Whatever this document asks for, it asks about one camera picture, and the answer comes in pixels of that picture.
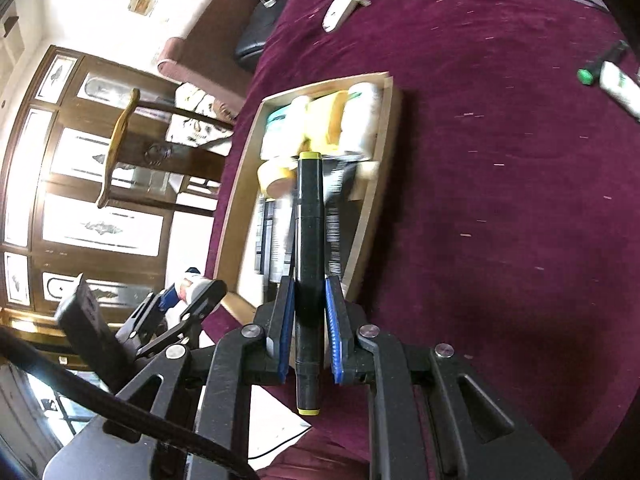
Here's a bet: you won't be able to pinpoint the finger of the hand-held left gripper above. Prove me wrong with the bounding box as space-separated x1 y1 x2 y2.
134 279 229 362
116 284 180 357

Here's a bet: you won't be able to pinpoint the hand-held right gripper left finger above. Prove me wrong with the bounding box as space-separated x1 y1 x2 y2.
42 275 297 480

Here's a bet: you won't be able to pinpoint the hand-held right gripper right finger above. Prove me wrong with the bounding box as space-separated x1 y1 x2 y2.
325 275 575 480

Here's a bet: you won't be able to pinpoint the wooden tray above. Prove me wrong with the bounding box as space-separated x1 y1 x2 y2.
212 71 403 333

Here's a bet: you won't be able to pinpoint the black marker yellow caps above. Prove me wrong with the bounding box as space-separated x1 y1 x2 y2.
291 151 326 416

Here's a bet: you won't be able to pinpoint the blue cartoon wipes pack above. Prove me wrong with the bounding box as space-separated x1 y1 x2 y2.
260 105 293 161

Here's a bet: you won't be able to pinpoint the white tube bottle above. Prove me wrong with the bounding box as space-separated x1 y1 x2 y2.
287 96 311 156

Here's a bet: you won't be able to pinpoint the yellow snack packet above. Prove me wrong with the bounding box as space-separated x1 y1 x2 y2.
305 91 351 153

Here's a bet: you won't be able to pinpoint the large white bottle green label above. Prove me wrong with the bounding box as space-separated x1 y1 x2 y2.
345 82 385 156

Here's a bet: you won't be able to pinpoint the white paper sheet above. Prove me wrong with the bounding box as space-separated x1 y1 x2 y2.
245 385 312 461

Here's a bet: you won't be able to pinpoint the wooden glass cabinet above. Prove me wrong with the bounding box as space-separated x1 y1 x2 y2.
0 45 236 321

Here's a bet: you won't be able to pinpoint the wooden chair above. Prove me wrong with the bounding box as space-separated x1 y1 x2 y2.
95 87 236 211

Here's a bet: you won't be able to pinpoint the patterned white black cloth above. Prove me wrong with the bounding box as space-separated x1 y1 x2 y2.
165 82 236 148

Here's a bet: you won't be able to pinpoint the black chair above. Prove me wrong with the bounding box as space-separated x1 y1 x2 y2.
235 0 321 68

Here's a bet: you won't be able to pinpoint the brown armchair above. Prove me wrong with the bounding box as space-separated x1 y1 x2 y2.
157 0 281 111

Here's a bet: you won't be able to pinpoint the white key tag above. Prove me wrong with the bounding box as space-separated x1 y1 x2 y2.
322 0 371 33

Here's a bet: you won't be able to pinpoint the black marker green cap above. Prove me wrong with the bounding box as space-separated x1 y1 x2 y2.
576 40 630 86

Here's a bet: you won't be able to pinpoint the black cable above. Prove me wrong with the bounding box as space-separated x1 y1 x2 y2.
0 325 258 480

